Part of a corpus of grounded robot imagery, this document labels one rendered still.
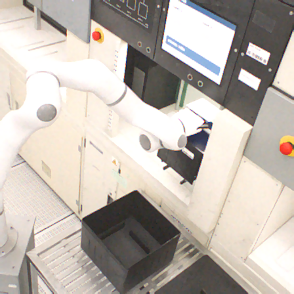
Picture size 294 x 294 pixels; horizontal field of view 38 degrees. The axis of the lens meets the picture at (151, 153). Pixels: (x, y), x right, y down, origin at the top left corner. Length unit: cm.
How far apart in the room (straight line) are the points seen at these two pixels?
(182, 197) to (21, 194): 143
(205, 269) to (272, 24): 90
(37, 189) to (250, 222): 176
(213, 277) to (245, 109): 63
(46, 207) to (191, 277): 150
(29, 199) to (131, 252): 134
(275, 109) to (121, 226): 83
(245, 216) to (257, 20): 71
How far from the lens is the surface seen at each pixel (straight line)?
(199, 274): 165
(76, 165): 248
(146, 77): 211
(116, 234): 182
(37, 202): 295
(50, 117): 127
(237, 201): 163
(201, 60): 150
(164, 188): 191
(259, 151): 145
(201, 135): 176
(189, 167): 171
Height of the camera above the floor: 221
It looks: 41 degrees down
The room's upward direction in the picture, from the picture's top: 11 degrees clockwise
